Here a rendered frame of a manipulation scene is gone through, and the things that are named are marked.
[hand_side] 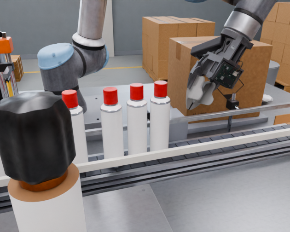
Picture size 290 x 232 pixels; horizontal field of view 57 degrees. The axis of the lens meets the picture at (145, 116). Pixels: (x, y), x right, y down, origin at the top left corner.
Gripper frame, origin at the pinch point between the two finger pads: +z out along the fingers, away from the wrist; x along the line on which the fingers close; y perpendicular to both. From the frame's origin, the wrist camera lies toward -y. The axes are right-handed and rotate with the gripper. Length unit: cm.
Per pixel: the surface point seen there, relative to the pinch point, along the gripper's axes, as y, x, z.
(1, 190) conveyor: 3.8, -34.3, 35.7
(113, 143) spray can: 3.4, -15.4, 16.2
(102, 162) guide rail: 4.7, -16.0, 21.1
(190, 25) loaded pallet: -292, 132, -58
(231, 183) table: 12.2, 16.0, 12.4
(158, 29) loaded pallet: -297, 96, -32
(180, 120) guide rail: -3.1, 2.5, 5.8
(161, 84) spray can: 1.3, -10.8, -1.5
